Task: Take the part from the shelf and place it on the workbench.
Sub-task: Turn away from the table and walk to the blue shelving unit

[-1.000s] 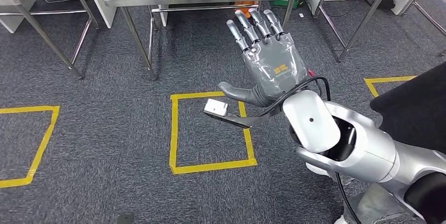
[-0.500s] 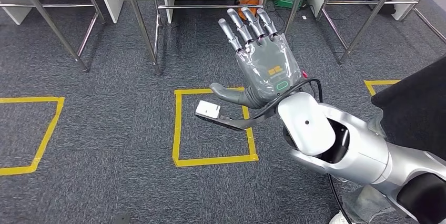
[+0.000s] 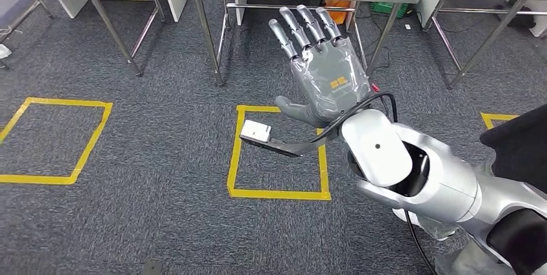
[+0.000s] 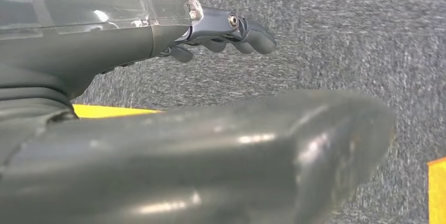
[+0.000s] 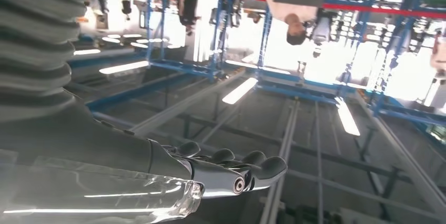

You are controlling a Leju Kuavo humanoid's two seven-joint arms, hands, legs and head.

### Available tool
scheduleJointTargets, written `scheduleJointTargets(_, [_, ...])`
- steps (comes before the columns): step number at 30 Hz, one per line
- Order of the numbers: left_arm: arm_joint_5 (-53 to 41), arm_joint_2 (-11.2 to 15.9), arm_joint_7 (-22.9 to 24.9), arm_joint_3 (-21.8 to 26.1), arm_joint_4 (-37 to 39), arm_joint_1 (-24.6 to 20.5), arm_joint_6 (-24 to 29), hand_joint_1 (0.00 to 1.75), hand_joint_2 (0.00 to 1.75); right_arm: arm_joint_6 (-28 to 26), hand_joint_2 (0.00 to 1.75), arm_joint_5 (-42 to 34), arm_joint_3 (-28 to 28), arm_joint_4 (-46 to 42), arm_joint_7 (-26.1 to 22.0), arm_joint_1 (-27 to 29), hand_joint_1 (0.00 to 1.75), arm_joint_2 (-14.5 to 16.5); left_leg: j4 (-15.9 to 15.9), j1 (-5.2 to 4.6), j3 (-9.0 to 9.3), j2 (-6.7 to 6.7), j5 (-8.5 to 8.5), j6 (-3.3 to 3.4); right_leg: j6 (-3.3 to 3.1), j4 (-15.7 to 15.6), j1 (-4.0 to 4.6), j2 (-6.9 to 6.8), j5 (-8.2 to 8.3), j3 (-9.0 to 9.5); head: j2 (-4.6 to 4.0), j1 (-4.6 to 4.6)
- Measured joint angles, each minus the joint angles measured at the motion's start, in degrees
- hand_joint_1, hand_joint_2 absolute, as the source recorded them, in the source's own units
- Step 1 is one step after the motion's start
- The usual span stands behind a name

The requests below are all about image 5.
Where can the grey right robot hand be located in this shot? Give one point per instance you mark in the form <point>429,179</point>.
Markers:
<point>87,166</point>

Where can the blue metal shelf rack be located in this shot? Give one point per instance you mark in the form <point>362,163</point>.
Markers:
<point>296,91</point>
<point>181,67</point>
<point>407,114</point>

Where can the long ceiling light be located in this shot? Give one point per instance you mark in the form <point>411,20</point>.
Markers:
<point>348,118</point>
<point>240,90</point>
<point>123,67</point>

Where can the person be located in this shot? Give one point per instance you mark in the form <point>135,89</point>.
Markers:
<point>296,31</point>

